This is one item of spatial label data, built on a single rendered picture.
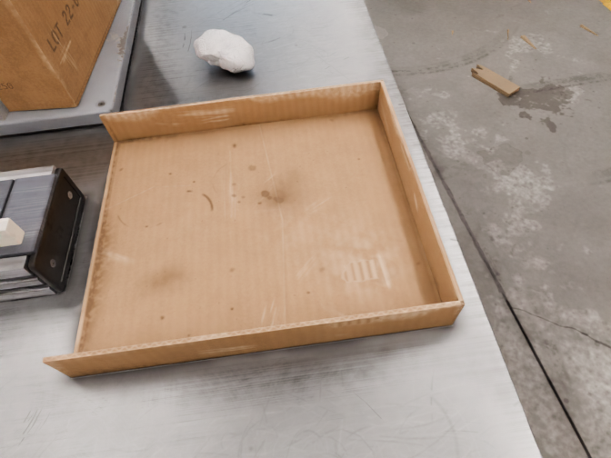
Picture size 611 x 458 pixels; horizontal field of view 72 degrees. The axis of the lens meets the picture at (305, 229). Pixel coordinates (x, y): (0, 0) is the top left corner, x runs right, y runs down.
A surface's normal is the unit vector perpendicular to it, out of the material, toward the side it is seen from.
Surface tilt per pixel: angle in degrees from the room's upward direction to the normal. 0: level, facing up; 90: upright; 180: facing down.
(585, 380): 0
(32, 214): 0
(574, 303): 0
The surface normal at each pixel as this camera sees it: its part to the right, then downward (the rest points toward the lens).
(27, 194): -0.05, -0.56
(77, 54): 1.00, -0.06
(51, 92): 0.04, 0.83
